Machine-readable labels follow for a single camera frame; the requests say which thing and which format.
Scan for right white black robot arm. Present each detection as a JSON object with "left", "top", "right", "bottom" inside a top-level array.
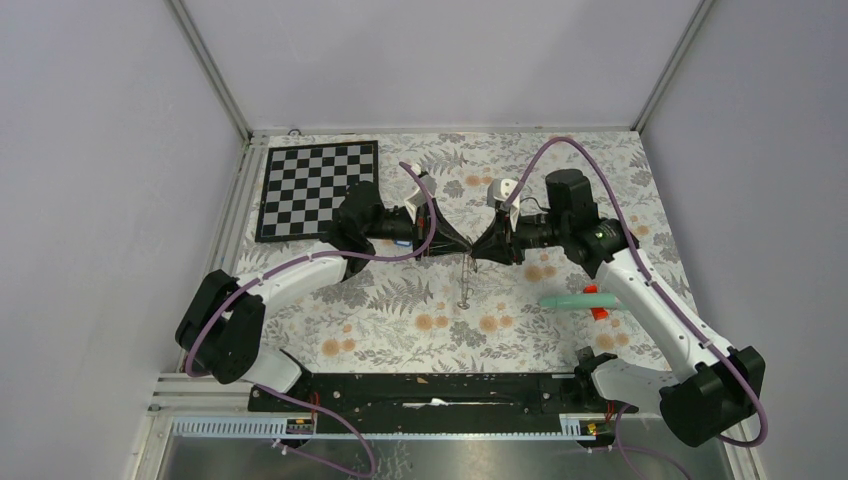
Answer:
[{"left": 471, "top": 169, "right": 766, "bottom": 447}]

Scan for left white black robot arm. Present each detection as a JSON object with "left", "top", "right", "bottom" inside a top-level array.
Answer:
[{"left": 175, "top": 175, "right": 471, "bottom": 411}]

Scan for orange plastic piece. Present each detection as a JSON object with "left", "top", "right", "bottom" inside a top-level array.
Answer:
[{"left": 583, "top": 284, "right": 609, "bottom": 321}]

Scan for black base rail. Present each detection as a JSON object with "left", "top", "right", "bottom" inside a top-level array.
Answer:
[{"left": 288, "top": 373, "right": 621, "bottom": 426}]

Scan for black white checkerboard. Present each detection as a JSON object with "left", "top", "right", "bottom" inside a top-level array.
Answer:
[{"left": 255, "top": 140, "right": 379, "bottom": 243}]

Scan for slotted cable duct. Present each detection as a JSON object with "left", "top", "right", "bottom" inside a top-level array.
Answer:
[{"left": 172, "top": 414, "right": 601, "bottom": 441}]

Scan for teal cylindrical tool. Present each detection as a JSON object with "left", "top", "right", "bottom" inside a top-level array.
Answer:
[{"left": 538, "top": 293, "right": 627, "bottom": 310}]

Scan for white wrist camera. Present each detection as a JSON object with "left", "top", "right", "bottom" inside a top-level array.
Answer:
[
  {"left": 403, "top": 163, "right": 437, "bottom": 221},
  {"left": 486, "top": 178, "right": 522, "bottom": 212}
]

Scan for floral table mat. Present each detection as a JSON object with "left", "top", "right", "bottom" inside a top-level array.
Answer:
[{"left": 262, "top": 131, "right": 692, "bottom": 373}]

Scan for purple cable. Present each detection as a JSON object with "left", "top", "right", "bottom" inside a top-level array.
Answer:
[
  {"left": 503, "top": 137, "right": 770, "bottom": 480},
  {"left": 183, "top": 162, "right": 439, "bottom": 480}
]

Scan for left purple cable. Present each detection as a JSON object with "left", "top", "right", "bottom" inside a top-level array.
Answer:
[{"left": 183, "top": 162, "right": 439, "bottom": 480}]

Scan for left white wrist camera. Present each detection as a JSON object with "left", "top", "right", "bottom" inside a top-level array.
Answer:
[{"left": 403, "top": 163, "right": 437, "bottom": 221}]

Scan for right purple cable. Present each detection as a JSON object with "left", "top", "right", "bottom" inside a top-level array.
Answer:
[{"left": 503, "top": 137, "right": 770, "bottom": 480}]

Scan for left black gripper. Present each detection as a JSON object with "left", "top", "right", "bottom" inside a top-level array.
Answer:
[{"left": 364, "top": 199, "right": 471, "bottom": 262}]

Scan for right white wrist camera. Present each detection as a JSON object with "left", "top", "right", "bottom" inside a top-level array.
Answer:
[{"left": 486, "top": 178, "right": 522, "bottom": 212}]

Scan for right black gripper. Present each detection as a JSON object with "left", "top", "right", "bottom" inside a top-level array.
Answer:
[{"left": 470, "top": 207, "right": 569, "bottom": 267}]

